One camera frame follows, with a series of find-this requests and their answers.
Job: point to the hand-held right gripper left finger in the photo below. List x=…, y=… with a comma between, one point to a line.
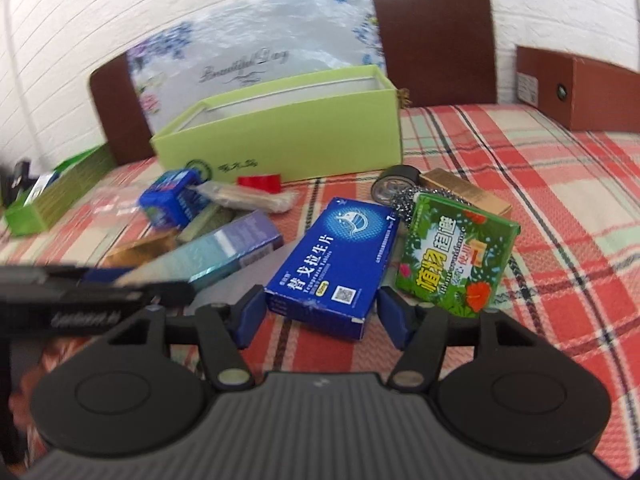
x=250, y=316

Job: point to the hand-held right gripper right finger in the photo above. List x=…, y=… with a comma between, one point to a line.
x=394, y=316

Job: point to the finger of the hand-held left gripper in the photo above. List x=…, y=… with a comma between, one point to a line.
x=102, y=275
x=167, y=294

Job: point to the teal purple long box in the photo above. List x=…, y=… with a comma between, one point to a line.
x=220, y=250

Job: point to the olive green slim box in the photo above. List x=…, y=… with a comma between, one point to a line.
x=205, y=222

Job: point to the blue medicine box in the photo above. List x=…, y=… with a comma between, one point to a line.
x=330, y=265

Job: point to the small blue box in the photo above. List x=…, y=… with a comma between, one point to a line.
x=172, y=197

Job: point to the light green storage box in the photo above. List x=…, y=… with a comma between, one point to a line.
x=280, y=135

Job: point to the clear plastic bag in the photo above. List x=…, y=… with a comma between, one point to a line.
x=115, y=205

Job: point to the green floral print box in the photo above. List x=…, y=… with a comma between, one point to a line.
x=450, y=255

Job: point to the dark green box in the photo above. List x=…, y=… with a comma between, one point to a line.
x=60, y=190

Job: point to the beige packet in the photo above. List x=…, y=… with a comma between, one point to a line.
x=245, y=199

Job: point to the black device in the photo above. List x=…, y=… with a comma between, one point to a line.
x=17, y=180

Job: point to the red packet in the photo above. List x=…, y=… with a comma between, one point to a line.
x=259, y=182

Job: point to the black tape roll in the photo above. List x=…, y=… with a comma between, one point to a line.
x=400, y=175

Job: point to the gold box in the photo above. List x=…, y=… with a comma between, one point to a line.
x=475, y=195

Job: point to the red plaid blanket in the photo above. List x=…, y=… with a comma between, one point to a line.
x=575, y=210

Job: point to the floral box lid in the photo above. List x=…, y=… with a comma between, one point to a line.
x=260, y=35

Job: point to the brown wooden headboard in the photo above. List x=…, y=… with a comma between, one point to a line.
x=430, y=40

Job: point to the brown cardboard box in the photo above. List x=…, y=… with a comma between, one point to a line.
x=590, y=90

